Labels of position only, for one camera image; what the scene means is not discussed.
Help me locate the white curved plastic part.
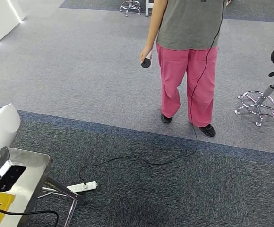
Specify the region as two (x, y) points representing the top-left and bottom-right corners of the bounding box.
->
(0, 103), (21, 157)

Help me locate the black handheld controller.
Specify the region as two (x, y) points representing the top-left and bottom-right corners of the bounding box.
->
(140, 52), (152, 69)

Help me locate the steel workbench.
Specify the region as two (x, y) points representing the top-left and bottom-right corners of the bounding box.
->
(0, 147), (85, 227)

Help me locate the yellow tape on workbench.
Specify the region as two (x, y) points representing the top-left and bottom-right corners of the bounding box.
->
(0, 192), (16, 227)

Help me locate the white power strip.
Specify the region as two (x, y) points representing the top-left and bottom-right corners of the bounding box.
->
(67, 181), (98, 193)

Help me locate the white lit booth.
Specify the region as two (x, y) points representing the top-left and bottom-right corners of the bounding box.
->
(0, 0), (26, 50)

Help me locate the stool with chrome base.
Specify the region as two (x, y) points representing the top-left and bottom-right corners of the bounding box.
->
(119, 0), (142, 17)

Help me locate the white desk leg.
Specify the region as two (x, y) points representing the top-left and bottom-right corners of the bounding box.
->
(145, 0), (155, 17)

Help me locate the person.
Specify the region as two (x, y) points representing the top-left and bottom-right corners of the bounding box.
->
(140, 0), (232, 138)

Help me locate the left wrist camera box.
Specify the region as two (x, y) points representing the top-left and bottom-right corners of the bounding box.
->
(0, 160), (26, 196)

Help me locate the black camera cable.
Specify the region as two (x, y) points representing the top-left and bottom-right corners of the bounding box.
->
(0, 194), (60, 227)

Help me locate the thin black cable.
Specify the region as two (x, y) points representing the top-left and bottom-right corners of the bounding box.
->
(79, 0), (226, 189)

